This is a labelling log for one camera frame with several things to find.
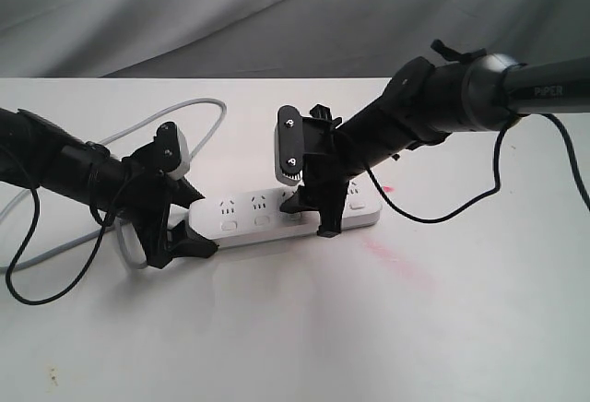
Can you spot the grey backdrop cloth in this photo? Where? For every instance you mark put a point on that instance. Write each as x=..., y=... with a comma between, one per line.
x=275, y=38

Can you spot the white five-outlet power strip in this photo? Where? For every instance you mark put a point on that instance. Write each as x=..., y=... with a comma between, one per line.
x=254, y=217

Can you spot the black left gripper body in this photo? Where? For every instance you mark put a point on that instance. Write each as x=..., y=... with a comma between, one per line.
x=140, y=193

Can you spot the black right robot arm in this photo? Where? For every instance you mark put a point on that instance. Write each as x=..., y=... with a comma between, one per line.
x=478, y=91

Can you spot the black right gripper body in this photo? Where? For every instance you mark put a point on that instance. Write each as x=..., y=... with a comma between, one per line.
x=330, y=158

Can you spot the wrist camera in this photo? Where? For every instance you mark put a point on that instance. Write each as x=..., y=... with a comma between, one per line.
x=288, y=145
x=171, y=154

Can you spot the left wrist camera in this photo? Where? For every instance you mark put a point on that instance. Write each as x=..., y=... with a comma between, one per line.
x=171, y=154

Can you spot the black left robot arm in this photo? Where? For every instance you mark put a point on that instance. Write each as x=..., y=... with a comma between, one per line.
x=36, y=152

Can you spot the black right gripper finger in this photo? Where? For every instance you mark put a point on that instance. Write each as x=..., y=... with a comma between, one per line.
x=332, y=199
x=305, y=199

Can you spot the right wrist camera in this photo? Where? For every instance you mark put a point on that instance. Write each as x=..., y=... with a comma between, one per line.
x=288, y=145

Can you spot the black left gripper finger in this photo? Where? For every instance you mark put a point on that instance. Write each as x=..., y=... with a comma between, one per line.
x=183, y=194
x=184, y=241

